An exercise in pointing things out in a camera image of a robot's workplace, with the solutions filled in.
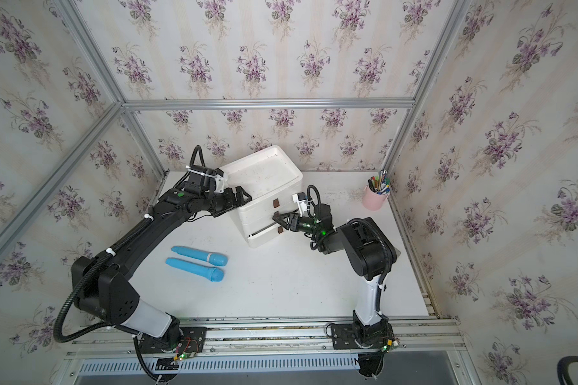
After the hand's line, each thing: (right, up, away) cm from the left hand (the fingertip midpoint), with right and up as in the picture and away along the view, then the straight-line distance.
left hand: (243, 203), depth 82 cm
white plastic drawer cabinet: (+9, +9, +5) cm, 14 cm away
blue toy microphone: (-11, -21, +5) cm, 24 cm away
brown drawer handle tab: (+11, 0, +2) cm, 11 cm away
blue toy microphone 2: (-12, -25, +1) cm, 28 cm away
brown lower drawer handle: (+12, -11, +12) cm, 21 cm away
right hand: (+12, -7, +6) cm, 15 cm away
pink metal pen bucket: (+53, 0, +22) cm, 57 cm away
